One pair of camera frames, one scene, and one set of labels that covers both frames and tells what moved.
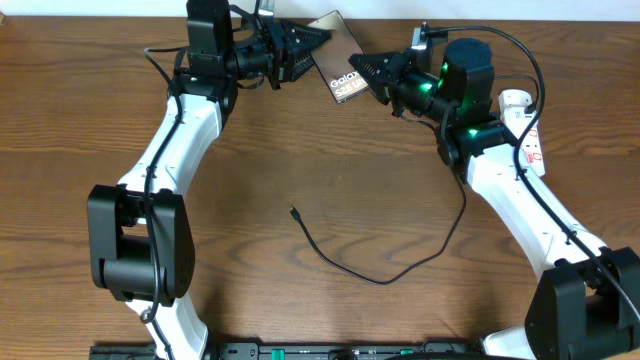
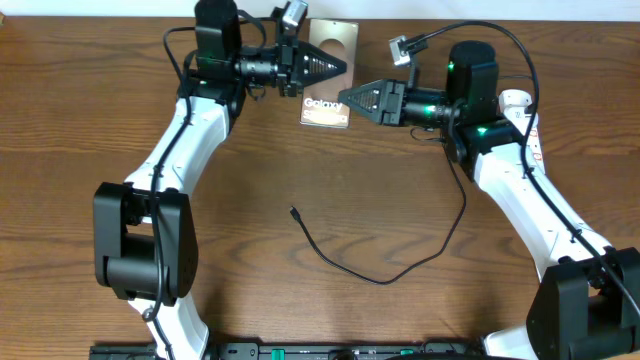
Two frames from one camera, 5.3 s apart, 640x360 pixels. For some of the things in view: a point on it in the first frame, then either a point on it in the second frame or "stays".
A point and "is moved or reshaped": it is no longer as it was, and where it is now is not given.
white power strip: [513, 104] stays
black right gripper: [393, 70] to [395, 95]
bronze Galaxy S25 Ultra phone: [334, 56] is moved or reshaped
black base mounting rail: [296, 351] stays
